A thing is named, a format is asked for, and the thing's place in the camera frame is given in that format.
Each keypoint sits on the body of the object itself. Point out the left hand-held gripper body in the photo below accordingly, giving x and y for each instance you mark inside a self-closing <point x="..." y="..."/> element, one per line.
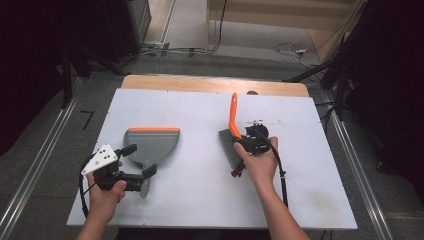
<point x="100" y="161"/>

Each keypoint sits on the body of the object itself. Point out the dark cabinet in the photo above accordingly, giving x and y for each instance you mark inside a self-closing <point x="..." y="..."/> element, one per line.
<point x="128" y="26"/>

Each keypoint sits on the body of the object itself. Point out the person's right hand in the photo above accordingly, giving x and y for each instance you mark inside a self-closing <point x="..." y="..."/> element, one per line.
<point x="261" y="168"/>

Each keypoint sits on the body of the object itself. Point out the person's left hand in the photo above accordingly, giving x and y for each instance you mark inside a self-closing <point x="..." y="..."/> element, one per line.
<point x="103" y="200"/>

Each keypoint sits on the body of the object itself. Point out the pile of red and green beans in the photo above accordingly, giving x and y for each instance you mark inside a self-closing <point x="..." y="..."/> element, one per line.
<point x="237" y="170"/>

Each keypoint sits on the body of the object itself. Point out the black tripod legs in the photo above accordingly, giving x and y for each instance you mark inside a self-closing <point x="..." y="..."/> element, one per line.
<point x="310" y="71"/>

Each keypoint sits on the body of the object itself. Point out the white table board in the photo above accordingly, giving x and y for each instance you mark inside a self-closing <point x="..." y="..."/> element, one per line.
<point x="200" y="173"/>

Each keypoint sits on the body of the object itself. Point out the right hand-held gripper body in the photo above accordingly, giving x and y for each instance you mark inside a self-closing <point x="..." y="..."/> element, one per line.
<point x="258" y="143"/>

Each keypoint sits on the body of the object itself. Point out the grey dustpan with orange edge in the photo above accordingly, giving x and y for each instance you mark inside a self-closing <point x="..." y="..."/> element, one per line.
<point x="154" y="145"/>

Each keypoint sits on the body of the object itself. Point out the metal floor rail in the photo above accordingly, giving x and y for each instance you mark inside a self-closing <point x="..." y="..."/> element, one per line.
<point x="360" y="173"/>
<point x="40" y="156"/>

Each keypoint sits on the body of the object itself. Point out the orange brush with grey bristles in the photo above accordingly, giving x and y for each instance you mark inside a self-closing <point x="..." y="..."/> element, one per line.
<point x="230" y="146"/>

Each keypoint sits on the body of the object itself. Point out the beige wooden furniture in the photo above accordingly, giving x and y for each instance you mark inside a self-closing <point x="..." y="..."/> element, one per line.
<point x="266" y="20"/>

